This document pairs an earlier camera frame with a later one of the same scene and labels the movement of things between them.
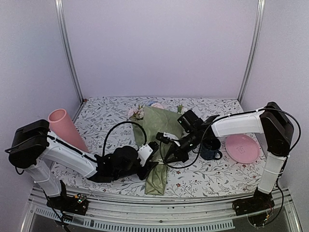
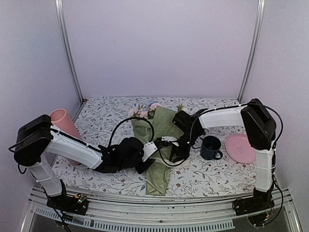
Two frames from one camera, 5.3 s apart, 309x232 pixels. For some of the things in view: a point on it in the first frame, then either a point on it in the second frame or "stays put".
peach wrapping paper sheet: [152, 120] stays put
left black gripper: [143, 175] -> [141, 169]
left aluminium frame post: [62, 25] stays put
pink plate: [242, 149] stays put
